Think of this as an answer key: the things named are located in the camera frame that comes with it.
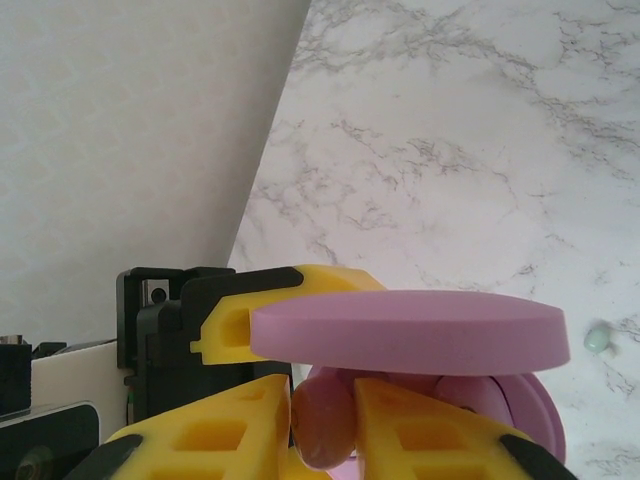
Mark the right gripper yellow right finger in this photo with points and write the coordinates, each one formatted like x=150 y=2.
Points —
x=425 y=445

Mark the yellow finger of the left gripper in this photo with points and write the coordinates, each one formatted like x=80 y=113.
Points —
x=225 y=330

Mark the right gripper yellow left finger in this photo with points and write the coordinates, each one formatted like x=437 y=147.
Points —
x=200 y=440

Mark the purple earbud charging case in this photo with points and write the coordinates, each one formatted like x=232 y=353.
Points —
x=400 y=330

